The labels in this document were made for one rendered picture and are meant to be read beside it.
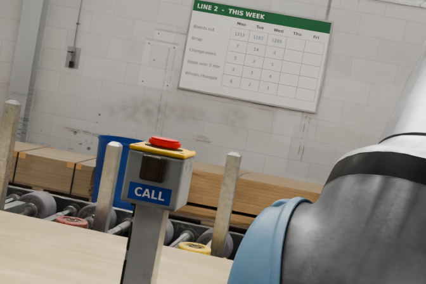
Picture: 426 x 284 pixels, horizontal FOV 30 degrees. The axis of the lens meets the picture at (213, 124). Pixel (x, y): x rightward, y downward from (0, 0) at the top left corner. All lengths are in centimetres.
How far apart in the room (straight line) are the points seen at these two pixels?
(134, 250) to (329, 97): 714
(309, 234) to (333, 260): 2
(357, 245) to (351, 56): 775
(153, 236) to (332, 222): 62
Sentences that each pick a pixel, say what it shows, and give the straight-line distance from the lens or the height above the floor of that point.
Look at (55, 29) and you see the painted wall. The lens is 847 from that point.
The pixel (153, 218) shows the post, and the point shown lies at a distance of 97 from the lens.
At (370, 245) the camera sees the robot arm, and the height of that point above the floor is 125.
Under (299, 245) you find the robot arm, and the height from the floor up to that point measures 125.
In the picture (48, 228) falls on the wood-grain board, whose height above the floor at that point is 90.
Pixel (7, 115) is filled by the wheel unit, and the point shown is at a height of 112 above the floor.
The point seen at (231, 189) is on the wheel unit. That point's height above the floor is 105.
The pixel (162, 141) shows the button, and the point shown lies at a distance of 96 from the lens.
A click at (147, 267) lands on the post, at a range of 99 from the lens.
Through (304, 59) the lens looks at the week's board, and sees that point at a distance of 806.
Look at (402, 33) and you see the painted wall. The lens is 816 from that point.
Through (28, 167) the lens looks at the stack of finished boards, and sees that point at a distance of 717.
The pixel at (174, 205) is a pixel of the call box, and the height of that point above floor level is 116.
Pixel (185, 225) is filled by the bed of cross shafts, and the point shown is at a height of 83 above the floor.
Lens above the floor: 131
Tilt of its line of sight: 3 degrees down
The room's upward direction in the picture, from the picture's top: 10 degrees clockwise
